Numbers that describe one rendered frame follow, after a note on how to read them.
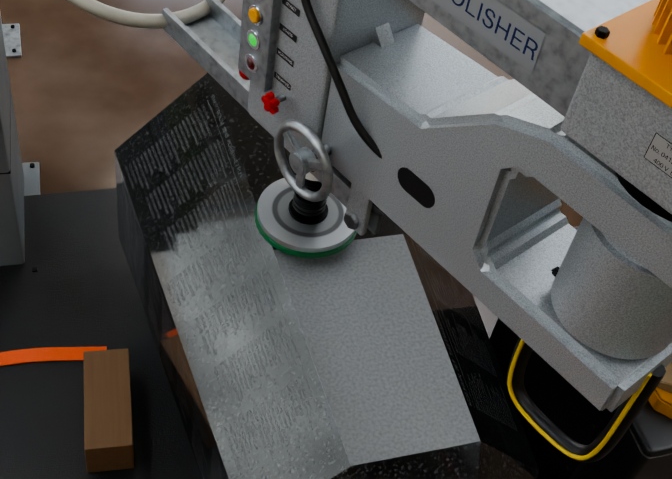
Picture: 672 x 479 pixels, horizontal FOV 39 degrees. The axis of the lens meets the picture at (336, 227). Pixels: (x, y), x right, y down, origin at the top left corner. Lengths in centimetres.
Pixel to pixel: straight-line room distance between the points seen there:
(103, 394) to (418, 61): 139
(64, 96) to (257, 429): 202
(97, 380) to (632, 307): 163
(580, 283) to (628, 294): 8
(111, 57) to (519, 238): 252
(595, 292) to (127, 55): 273
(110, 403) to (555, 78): 168
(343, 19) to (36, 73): 233
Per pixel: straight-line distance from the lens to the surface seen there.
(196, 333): 206
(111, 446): 252
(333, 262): 199
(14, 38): 389
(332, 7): 151
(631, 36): 116
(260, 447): 186
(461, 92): 153
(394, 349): 188
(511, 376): 171
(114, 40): 388
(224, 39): 208
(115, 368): 265
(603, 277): 133
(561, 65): 122
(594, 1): 125
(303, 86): 164
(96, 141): 344
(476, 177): 141
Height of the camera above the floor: 232
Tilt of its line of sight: 47 degrees down
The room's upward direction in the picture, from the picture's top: 11 degrees clockwise
